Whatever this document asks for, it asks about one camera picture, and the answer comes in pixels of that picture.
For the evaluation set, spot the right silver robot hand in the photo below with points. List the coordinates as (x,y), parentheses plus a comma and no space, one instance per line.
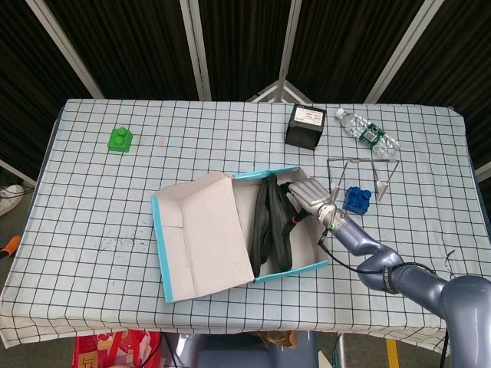
(312,193)

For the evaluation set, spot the black rubber slipper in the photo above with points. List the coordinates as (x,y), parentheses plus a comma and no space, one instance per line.
(262,230)
(280,237)

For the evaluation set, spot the light blue shoebox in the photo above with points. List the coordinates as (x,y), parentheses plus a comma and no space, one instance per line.
(211,237)

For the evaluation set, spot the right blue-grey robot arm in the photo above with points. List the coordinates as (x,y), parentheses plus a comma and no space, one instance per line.
(422,283)

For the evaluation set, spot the black cardboard box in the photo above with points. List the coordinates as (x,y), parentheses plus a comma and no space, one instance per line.
(305,128)

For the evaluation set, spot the red patterned bag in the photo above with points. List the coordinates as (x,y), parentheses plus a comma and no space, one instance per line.
(115,349)

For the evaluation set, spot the blue toy brick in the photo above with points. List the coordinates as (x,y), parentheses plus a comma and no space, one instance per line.
(357,201)

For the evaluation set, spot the clear plastic water bottle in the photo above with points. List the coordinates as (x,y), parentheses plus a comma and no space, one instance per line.
(370,135)

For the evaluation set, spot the white metal tripod base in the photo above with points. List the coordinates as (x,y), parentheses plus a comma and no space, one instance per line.
(282,90)

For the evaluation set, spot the brown paper bag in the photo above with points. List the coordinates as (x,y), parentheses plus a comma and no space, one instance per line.
(280,338)

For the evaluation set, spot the metal table leg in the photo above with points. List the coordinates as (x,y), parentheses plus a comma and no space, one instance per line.
(339,352)

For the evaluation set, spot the white metal bar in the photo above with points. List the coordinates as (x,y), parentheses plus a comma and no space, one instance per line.
(15,170)
(485,168)

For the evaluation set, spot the blue-grey chair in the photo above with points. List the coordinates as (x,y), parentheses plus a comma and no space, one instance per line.
(238,354)

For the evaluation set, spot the green toy brick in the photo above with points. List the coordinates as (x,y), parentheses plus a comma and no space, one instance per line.
(119,141)

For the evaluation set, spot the checkered tablecloth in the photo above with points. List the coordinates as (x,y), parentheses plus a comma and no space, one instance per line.
(96,211)

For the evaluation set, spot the white sneaker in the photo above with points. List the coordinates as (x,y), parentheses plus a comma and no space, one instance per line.
(9,197)

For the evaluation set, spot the white screen frame post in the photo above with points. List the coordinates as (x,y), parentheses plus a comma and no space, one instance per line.
(195,50)
(403,50)
(61,42)
(290,38)

